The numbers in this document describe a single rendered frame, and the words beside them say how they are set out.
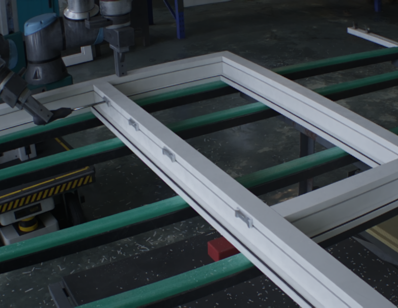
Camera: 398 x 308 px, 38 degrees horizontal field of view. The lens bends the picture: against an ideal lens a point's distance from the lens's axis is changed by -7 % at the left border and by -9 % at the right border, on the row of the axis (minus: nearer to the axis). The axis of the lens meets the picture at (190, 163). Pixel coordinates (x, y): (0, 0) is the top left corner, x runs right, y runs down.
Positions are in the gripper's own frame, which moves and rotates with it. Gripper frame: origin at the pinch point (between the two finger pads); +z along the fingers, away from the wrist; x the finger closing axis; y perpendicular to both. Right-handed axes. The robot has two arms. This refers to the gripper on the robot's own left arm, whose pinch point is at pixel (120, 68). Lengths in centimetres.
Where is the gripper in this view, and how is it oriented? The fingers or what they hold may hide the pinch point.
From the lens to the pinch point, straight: 176.4
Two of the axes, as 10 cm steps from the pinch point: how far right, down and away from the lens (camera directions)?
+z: 0.6, 8.9, 4.5
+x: -4.6, -3.8, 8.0
